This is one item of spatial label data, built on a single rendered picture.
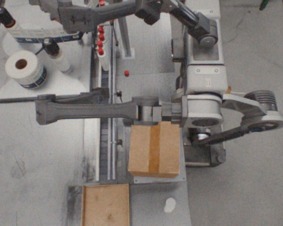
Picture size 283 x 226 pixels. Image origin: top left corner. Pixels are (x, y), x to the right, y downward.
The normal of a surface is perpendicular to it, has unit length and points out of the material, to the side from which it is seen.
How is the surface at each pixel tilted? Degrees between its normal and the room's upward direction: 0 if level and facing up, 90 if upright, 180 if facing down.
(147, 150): 0
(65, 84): 0
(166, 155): 0
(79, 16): 57
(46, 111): 33
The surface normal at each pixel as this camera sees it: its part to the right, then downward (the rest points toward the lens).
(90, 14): 0.75, 0.37
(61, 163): -0.05, -0.35
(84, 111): 0.17, 0.17
